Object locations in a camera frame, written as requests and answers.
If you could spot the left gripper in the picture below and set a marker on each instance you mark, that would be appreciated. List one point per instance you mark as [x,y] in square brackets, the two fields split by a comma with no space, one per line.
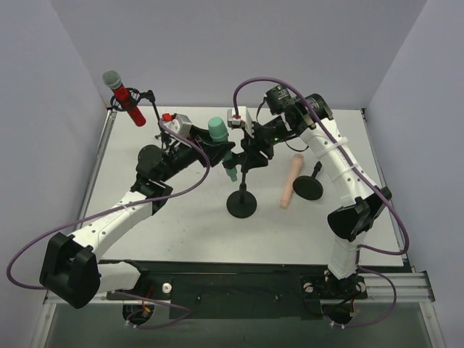
[212,148]

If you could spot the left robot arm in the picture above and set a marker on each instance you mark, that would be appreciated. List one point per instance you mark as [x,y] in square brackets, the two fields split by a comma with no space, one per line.
[71,266]

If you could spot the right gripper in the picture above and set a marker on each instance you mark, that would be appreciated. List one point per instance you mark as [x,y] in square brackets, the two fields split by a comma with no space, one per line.
[251,149]

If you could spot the aluminium frame rail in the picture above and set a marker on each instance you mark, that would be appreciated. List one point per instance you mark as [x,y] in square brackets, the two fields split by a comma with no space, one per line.
[398,286]

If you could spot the black round-base stand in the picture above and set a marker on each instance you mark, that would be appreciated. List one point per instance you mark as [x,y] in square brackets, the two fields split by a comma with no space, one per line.
[241,203]
[308,186]

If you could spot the peach toy microphone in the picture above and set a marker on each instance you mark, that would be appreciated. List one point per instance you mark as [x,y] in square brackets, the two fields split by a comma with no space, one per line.
[297,162]

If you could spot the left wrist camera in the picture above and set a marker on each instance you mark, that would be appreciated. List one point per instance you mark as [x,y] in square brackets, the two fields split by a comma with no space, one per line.
[178,123]

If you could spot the mint green toy microphone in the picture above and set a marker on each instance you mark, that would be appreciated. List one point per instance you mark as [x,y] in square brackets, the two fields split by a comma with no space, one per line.
[219,133]

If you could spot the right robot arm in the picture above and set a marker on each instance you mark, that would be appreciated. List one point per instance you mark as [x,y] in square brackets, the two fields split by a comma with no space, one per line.
[310,119]

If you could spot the red glitter microphone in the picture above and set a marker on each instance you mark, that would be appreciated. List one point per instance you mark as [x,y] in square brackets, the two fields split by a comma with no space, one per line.
[123,96]

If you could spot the black round-base stand front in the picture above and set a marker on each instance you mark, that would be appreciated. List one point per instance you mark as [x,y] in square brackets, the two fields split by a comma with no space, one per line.
[308,186]

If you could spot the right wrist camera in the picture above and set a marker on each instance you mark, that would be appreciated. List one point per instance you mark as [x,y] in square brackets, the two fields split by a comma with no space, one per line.
[240,119]

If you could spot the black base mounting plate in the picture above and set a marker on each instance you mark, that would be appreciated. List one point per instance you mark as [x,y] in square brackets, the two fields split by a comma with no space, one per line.
[266,306]

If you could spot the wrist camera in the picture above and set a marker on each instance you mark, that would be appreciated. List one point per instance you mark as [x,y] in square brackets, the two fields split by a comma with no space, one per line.
[178,123]
[240,119]

